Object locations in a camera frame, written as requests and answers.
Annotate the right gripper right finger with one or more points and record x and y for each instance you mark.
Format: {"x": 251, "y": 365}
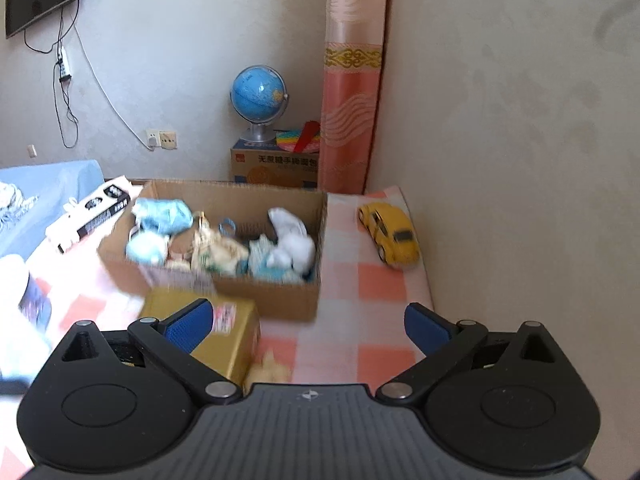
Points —
{"x": 448, "y": 349}

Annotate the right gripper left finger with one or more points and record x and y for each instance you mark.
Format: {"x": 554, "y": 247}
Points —
{"x": 169, "y": 344}

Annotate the light blue plush toy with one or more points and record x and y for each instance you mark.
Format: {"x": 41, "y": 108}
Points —
{"x": 146, "y": 247}

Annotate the cream drawstring pouch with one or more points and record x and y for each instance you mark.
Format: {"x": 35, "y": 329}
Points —
{"x": 215, "y": 248}

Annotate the gold tissue pack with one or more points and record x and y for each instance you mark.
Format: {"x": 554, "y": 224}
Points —
{"x": 230, "y": 345}

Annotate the yellow toy car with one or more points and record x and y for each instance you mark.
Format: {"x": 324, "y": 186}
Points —
{"x": 392, "y": 234}

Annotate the brown cardboard box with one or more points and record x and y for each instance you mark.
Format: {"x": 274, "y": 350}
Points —
{"x": 244, "y": 241}

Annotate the clear jar white lid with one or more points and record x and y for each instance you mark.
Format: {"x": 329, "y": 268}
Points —
{"x": 25, "y": 317}

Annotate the black white carton box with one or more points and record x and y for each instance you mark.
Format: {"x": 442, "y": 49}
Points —
{"x": 83, "y": 217}

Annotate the blue patterned sofa cover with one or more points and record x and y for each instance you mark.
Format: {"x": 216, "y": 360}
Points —
{"x": 54, "y": 184}

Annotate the cardboard carton under globe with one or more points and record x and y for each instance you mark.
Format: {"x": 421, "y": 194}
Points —
{"x": 266, "y": 163}

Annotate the white cloth on sofa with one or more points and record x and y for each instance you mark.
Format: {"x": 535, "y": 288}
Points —
{"x": 13, "y": 205}

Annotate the colourful toy on carton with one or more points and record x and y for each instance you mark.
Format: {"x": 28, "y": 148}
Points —
{"x": 303, "y": 141}

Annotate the blue desk globe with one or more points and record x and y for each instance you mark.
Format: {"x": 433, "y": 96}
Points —
{"x": 259, "y": 95}

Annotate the hanging power strip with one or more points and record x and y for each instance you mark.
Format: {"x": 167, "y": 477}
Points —
{"x": 64, "y": 72}

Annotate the orange patterned curtain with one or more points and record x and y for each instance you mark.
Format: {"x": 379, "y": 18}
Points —
{"x": 352, "y": 67}

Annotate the white wall socket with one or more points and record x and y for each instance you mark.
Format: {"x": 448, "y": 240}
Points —
{"x": 164, "y": 139}

